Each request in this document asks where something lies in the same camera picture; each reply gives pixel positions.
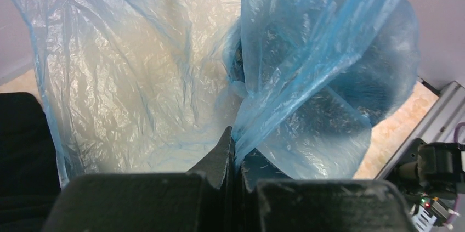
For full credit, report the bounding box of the metal corner frame right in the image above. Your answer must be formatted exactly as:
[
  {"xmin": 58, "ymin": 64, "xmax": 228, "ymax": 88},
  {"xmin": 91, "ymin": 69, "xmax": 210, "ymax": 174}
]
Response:
[{"xmin": 376, "ymin": 81, "xmax": 464, "ymax": 179}]

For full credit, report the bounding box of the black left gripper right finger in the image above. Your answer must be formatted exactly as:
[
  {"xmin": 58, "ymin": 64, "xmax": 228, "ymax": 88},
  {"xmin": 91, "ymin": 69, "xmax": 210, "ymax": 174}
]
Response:
[{"xmin": 237, "ymin": 150, "xmax": 415, "ymax": 231}]

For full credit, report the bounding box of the blue plastic trash bag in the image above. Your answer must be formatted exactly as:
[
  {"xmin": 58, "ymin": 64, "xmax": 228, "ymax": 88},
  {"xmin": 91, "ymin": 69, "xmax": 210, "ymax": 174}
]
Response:
[{"xmin": 12, "ymin": 0, "xmax": 419, "ymax": 186}]

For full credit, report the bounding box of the black printed t-shirt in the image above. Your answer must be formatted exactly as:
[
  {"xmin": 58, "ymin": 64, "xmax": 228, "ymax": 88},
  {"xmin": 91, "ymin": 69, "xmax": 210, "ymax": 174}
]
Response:
[{"xmin": 1, "ymin": 92, "xmax": 60, "ymax": 231}]

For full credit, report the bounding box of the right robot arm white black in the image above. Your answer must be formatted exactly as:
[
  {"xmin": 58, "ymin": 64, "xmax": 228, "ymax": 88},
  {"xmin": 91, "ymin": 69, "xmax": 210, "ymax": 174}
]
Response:
[{"xmin": 384, "ymin": 138, "xmax": 464, "ymax": 201}]

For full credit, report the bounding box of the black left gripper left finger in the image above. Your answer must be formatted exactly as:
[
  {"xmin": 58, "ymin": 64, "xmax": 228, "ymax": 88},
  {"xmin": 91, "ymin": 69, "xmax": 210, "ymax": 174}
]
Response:
[{"xmin": 42, "ymin": 127, "xmax": 235, "ymax": 231}]

